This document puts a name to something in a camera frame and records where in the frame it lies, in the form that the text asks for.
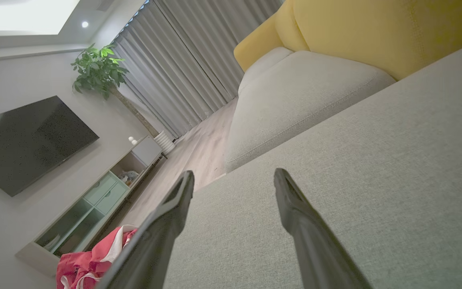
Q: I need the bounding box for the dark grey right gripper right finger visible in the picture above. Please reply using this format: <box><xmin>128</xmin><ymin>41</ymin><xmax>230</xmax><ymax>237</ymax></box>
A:
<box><xmin>274</xmin><ymin>168</ymin><xmax>372</xmax><ymax>289</ymax></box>

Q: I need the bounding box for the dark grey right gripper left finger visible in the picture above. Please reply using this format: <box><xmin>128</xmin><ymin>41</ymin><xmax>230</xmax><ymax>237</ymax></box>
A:
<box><xmin>97</xmin><ymin>170</ymin><xmax>195</xmax><ymax>289</ymax></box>

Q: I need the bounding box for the red and white basketball jersey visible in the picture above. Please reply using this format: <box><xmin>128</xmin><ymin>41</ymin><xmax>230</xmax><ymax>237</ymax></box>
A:
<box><xmin>56</xmin><ymin>225</ymin><xmax>139</xmax><ymax>289</ymax></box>

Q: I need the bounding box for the beige and green TV cabinet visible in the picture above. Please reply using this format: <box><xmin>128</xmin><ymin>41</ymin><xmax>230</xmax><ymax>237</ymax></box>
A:
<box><xmin>16</xmin><ymin>136</ymin><xmax>164</xmax><ymax>277</ymax></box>

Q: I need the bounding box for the large grey sofa seat cushion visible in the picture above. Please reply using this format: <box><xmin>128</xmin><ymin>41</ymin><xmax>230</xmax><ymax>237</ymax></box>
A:
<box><xmin>163</xmin><ymin>38</ymin><xmax>462</xmax><ymax>289</ymax></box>

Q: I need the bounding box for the white ribbed plant pot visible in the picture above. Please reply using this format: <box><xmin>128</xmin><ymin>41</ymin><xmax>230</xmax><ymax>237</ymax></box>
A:
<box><xmin>154</xmin><ymin>130</ymin><xmax>176</xmax><ymax>155</ymax></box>

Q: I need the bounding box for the grey pleated curtain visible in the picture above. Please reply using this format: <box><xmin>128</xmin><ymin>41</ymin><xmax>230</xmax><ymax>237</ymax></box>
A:
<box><xmin>113</xmin><ymin>0</ymin><xmax>284</xmax><ymax>139</ymax></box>

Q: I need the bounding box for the green leafy indoor tree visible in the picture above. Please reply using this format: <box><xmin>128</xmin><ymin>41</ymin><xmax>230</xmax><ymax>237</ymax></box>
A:
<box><xmin>71</xmin><ymin>43</ymin><xmax>160</xmax><ymax>138</ymax></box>

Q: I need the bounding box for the yellow sofa backrest cushion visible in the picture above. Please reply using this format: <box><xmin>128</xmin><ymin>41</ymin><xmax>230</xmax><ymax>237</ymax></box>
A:
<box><xmin>274</xmin><ymin>0</ymin><xmax>310</xmax><ymax>52</ymax></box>
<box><xmin>293</xmin><ymin>0</ymin><xmax>462</xmax><ymax>81</ymax></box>
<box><xmin>234</xmin><ymin>12</ymin><xmax>286</xmax><ymax>73</ymax></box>

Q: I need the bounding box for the black wall television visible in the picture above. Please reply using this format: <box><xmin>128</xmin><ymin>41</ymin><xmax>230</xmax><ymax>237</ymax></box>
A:
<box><xmin>0</xmin><ymin>96</ymin><xmax>100</xmax><ymax>197</ymax></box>

